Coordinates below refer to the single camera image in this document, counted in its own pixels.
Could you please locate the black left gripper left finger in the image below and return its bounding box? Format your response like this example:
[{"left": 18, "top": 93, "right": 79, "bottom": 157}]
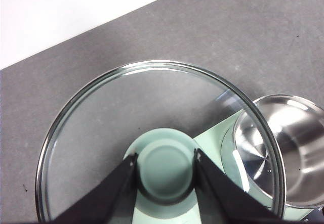
[{"left": 53, "top": 152, "right": 139, "bottom": 223}]

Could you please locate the black control panel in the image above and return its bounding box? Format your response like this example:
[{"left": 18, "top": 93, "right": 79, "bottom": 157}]
[{"left": 302, "top": 201, "right": 324, "bottom": 224}]

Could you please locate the mint green cooker base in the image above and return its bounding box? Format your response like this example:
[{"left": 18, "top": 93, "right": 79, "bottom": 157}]
[{"left": 192, "top": 110, "right": 314, "bottom": 222}]

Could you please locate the mint green pot with handle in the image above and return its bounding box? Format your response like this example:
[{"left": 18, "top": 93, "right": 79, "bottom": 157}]
[{"left": 232, "top": 94, "right": 324, "bottom": 208}]

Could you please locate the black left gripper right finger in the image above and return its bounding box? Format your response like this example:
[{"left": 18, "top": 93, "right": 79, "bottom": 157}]
[{"left": 193, "top": 148, "right": 284, "bottom": 224}]

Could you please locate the glass lid with green knob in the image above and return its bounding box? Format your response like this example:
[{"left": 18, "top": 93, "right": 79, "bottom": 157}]
[{"left": 35, "top": 59, "right": 287, "bottom": 224}]

